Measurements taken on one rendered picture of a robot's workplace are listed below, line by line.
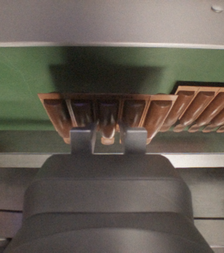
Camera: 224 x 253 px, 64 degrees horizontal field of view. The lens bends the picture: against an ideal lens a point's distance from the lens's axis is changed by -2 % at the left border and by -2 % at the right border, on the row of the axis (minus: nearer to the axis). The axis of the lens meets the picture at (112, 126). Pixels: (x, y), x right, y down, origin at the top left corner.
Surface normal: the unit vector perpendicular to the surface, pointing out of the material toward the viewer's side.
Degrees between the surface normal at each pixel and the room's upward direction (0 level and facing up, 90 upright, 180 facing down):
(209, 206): 90
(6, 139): 90
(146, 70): 2
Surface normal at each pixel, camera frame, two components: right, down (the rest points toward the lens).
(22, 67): 0.00, 0.88
